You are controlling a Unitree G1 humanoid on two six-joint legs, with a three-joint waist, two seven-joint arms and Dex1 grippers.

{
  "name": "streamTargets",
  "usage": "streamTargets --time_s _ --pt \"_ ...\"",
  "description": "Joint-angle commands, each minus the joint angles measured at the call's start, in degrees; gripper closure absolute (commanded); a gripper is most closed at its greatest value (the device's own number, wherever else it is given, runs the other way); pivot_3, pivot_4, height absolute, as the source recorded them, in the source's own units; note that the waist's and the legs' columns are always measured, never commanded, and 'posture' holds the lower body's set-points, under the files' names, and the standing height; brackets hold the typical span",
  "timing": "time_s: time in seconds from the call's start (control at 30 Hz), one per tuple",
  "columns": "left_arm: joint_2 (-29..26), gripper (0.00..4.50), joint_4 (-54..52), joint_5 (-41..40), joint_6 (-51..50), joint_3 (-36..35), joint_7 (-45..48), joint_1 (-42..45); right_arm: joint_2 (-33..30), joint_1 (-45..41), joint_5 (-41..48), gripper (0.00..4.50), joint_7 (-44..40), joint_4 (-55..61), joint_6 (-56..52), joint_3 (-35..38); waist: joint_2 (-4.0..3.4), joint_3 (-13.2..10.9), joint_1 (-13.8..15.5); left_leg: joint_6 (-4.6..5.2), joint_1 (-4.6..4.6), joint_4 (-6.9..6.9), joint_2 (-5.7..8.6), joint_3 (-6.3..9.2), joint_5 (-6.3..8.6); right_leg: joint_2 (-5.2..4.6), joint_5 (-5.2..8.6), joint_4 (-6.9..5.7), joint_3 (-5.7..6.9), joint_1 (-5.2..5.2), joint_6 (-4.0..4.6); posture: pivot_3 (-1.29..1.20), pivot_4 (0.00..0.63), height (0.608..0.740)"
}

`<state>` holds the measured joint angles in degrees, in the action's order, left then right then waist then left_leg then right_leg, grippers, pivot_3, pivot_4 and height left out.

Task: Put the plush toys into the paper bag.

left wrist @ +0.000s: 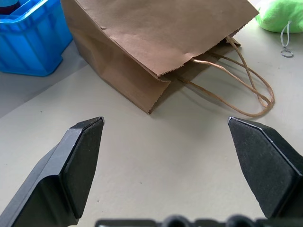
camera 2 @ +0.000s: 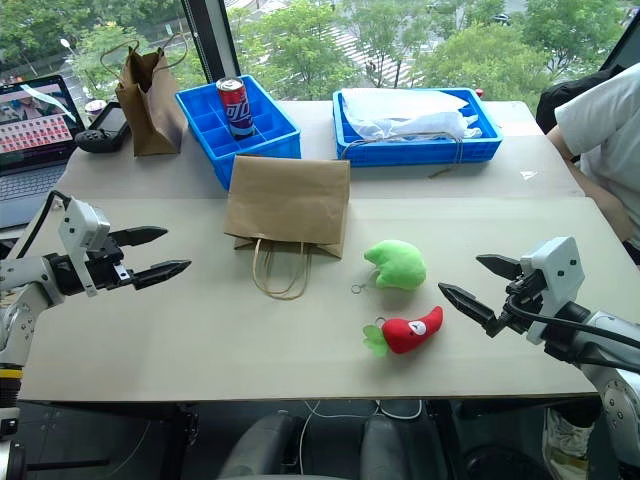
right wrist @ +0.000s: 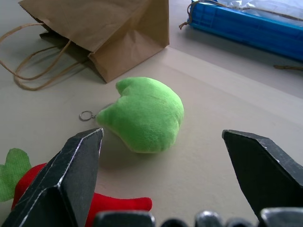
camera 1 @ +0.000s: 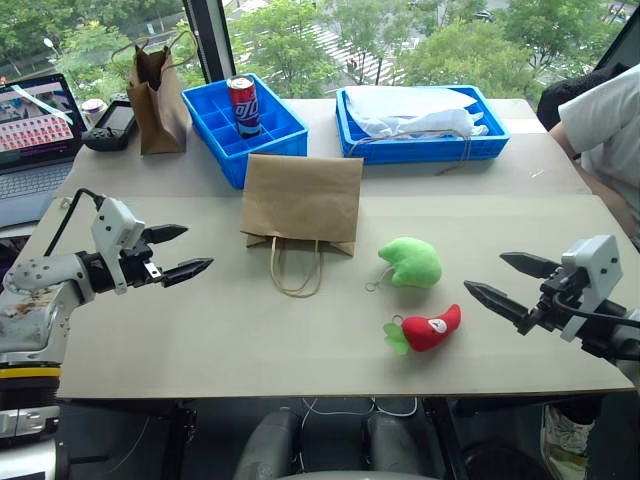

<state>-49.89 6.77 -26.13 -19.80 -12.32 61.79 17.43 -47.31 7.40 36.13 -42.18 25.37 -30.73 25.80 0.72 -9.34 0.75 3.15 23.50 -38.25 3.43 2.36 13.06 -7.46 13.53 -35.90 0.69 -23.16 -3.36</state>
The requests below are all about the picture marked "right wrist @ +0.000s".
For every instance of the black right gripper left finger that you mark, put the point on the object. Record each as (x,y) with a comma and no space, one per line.
(64,175)

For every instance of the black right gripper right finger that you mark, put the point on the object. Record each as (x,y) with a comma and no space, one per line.
(267,170)

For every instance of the brown paper bag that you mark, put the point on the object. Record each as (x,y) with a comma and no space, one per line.
(101,30)

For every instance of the red plush chili toy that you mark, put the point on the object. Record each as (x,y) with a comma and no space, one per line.
(111,203)

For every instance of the green plush toy keychain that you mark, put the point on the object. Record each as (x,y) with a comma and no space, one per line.
(144,116)

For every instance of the blue plastic crate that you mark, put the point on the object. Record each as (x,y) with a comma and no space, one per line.
(248,30)

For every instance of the white plastic sheet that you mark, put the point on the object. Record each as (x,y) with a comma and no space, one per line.
(262,4)

